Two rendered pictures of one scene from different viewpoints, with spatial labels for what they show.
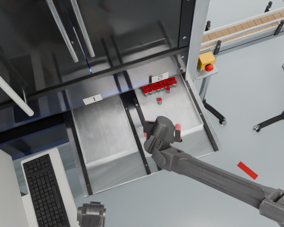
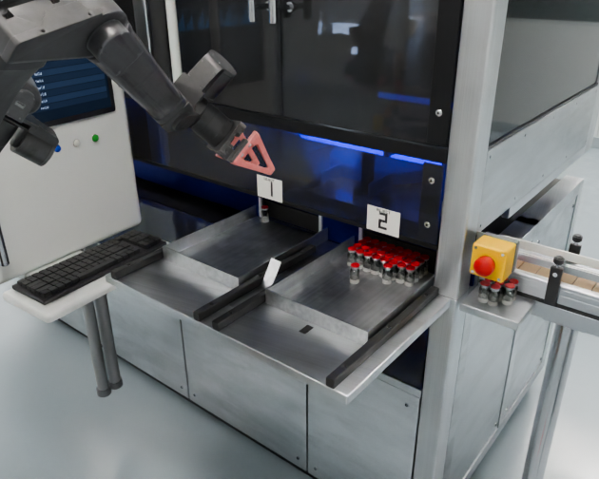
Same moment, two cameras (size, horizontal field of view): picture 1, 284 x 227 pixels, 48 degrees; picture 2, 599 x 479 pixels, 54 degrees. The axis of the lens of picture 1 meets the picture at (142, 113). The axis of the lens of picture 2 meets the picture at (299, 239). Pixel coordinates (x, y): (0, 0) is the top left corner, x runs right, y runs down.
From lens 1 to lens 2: 1.24 m
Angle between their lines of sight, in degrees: 51
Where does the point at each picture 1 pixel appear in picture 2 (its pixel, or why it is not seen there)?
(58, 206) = (80, 274)
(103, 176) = (156, 278)
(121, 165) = (191, 287)
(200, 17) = (472, 61)
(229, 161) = not seen: outside the picture
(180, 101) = (387, 301)
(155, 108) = (338, 281)
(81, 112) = (253, 225)
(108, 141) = (226, 261)
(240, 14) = not seen: outside the picture
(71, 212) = (77, 296)
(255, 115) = not seen: outside the picture
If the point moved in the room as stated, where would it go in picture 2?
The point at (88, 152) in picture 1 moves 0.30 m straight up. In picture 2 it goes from (189, 252) to (178, 137)
